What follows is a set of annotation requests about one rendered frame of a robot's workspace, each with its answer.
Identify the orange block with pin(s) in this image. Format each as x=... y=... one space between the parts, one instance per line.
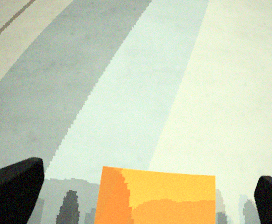
x=127 y=196

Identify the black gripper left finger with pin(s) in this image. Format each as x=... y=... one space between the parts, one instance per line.
x=20 y=184

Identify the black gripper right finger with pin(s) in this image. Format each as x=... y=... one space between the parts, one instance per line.
x=263 y=195

